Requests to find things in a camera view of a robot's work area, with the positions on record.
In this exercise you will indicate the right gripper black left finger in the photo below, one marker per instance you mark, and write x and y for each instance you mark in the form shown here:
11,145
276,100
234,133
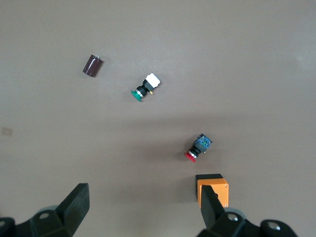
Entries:
74,207

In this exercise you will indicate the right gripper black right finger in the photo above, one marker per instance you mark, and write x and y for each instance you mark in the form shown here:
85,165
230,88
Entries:
212,212

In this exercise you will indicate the orange button box black base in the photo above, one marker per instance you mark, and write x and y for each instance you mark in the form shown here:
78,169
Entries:
217,190

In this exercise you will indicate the red mushroom push button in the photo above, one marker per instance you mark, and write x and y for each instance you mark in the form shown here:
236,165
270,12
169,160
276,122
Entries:
198,148

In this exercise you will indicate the green mushroom push button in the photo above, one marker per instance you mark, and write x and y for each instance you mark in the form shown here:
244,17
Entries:
145,87

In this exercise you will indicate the brown tape square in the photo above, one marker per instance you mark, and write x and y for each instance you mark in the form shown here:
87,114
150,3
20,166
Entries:
7,131

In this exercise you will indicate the dark maroon cylindrical capacitor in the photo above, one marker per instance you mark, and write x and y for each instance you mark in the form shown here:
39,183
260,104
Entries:
92,65

